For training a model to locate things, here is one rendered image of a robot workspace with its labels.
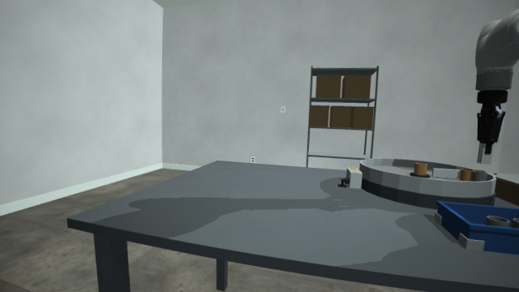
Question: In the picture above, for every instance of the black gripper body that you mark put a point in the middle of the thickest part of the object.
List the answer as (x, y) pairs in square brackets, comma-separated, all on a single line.
[(491, 99)]

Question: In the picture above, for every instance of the blue open crate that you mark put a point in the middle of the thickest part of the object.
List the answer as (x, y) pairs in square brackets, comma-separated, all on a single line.
[(467, 224)]

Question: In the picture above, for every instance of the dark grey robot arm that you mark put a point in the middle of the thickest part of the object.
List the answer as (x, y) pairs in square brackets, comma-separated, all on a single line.
[(497, 53)]

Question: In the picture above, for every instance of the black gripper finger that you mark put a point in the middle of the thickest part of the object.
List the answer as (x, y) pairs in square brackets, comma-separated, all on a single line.
[(481, 130), (492, 131)]

